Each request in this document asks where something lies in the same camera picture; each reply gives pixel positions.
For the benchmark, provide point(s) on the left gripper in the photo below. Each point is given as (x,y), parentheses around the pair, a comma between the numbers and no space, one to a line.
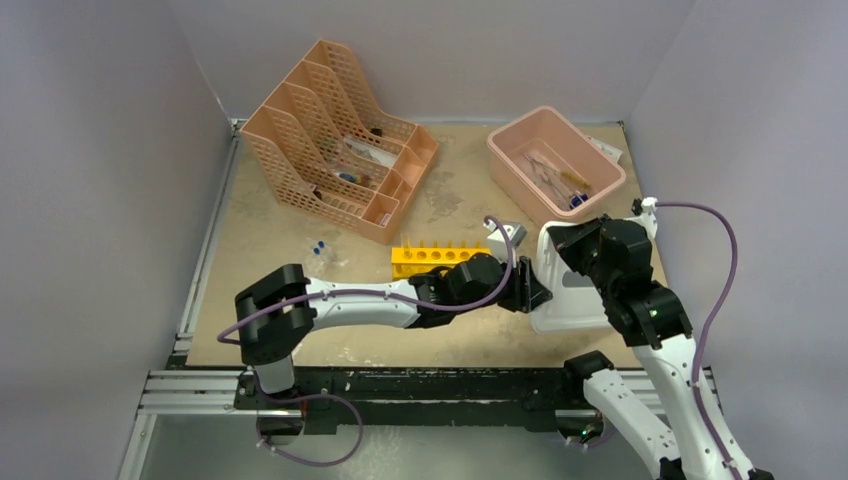
(526,292)

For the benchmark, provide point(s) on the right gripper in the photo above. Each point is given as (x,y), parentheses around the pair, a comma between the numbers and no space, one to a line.
(569,240)

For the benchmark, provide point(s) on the white bin lid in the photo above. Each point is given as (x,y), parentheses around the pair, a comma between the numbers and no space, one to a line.
(582,303)

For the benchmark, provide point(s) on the blue cap glass flask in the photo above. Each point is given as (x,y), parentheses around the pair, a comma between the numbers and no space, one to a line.
(577,200)

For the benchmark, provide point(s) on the brown test tube brush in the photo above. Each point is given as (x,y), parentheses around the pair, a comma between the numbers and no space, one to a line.
(574,180)

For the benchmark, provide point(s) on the yellow test tube rack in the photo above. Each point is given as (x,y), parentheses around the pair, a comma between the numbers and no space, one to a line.
(408,260)

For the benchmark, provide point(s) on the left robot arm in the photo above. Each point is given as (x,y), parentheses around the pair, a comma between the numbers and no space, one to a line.
(277,312)

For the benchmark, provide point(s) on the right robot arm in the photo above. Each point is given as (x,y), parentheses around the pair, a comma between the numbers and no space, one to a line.
(691,440)

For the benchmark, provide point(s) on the pink plastic bin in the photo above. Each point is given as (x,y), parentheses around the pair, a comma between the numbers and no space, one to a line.
(551,138)

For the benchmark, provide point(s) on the white label card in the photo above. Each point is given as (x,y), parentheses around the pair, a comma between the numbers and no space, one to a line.
(610,151)

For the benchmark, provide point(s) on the bag of coloured markers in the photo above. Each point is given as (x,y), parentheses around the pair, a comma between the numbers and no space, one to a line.
(355,178)

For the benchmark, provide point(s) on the clear plastic tube tray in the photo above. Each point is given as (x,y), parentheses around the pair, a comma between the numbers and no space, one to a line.
(319,266)

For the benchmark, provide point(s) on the plastic bag with ruler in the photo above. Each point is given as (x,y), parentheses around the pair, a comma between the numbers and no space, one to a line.
(370,152)

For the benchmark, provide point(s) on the pink mesh file organizer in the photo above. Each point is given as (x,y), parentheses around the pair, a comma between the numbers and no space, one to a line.
(297,135)

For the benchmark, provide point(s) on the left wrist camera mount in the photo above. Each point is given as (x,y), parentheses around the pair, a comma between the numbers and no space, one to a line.
(497,242)

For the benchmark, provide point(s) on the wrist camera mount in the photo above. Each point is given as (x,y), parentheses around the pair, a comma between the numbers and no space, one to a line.
(644,213)
(497,242)

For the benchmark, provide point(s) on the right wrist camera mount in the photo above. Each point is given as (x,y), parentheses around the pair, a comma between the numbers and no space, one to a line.
(644,213)

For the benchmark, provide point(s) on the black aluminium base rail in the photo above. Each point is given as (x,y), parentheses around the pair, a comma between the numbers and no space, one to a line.
(324,399)

